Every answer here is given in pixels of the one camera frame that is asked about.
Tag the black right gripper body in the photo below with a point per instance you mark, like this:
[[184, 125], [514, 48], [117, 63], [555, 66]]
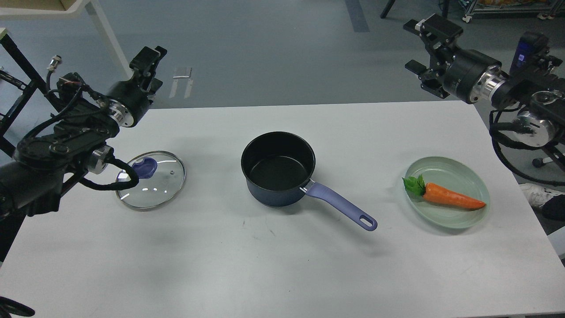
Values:
[[472, 75]]

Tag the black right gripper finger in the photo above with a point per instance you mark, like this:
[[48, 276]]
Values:
[[431, 79], [438, 34]]

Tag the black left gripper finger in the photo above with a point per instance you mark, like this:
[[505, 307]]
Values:
[[154, 83], [144, 65]]

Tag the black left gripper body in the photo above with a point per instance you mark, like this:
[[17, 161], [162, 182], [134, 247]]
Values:
[[129, 102]]

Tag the glass lid with purple knob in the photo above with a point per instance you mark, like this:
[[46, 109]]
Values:
[[162, 175]]

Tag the blue saucepan with handle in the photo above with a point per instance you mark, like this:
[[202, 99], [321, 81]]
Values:
[[278, 168]]

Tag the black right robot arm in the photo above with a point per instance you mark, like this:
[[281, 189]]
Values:
[[527, 101]]

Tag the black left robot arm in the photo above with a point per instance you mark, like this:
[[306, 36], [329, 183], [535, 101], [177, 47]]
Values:
[[71, 147]]

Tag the pale green plate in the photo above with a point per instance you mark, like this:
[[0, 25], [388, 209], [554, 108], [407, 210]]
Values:
[[452, 175]]

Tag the metal cart with wheels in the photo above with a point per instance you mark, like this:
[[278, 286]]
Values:
[[540, 9]]

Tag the orange toy carrot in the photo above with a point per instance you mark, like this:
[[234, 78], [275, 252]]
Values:
[[436, 194]]

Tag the black metal stand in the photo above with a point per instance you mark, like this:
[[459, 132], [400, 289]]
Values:
[[35, 83]]

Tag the white shoe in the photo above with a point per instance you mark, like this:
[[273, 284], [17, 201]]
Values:
[[537, 196]]

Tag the white table frame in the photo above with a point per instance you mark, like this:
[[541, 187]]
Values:
[[79, 30]]

